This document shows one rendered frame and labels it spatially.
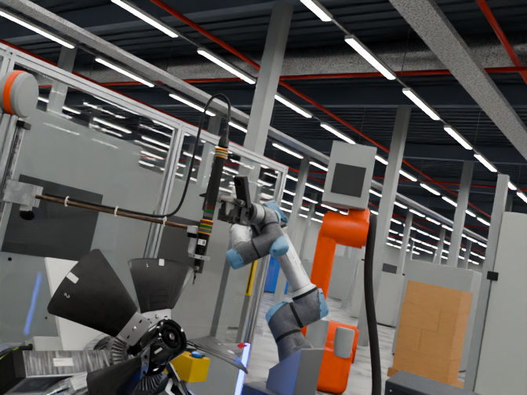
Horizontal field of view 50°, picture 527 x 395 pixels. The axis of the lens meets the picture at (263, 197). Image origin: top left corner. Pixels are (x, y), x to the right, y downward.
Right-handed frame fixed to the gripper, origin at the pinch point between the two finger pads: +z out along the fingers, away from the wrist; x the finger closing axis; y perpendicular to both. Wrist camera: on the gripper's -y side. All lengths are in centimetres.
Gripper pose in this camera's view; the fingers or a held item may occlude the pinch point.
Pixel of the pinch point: (212, 194)
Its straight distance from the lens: 185.2
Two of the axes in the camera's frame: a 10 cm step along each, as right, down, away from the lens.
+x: -7.7, -1.0, 6.3
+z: -6.0, -2.0, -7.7
